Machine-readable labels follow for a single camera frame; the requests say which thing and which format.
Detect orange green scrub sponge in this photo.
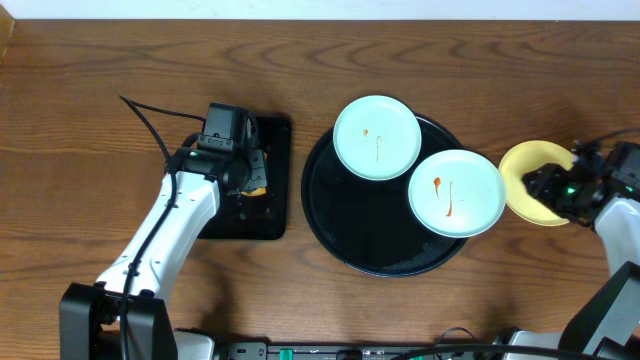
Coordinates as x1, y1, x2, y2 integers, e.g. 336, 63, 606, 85
241, 150, 267, 197

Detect yellow plate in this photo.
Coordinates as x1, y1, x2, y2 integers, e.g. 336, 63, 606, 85
499, 140, 573, 227

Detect light blue plate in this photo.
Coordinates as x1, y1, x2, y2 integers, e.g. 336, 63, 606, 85
333, 95, 422, 181
408, 149, 506, 238

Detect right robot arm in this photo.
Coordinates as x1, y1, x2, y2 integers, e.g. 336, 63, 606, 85
508, 165, 639, 359

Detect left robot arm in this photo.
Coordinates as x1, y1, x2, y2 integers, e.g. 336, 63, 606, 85
59, 147, 267, 359

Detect black rectangular tray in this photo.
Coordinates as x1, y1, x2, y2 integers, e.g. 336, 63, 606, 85
198, 112, 292, 241

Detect black round tray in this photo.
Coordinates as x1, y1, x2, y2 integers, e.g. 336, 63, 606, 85
301, 131, 467, 277

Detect light blue plate top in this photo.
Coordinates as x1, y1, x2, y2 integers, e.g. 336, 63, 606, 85
333, 95, 422, 181

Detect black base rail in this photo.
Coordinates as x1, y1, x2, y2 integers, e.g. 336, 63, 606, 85
172, 340, 506, 360

